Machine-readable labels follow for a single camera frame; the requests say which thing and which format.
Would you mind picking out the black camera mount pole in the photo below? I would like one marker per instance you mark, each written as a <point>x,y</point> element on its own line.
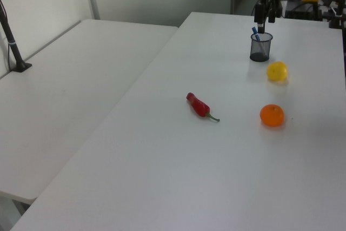
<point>12,44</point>

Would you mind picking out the red black clamp stand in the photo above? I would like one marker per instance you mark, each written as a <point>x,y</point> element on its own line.
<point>339,9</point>

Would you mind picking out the orange mandarin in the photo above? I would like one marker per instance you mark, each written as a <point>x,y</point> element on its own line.
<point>271,116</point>

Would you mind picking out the red chili pepper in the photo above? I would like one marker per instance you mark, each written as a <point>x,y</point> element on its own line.
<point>198,106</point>

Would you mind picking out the black equipment box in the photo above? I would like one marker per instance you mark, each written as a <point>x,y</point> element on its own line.
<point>300,10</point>

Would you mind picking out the white marker pen blue cap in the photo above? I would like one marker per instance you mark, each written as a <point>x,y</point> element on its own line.
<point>255,33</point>

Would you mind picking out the black mesh pen cup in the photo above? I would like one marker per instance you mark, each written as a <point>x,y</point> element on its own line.
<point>260,52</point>

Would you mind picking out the white side table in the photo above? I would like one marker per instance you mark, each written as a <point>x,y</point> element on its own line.
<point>67,85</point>

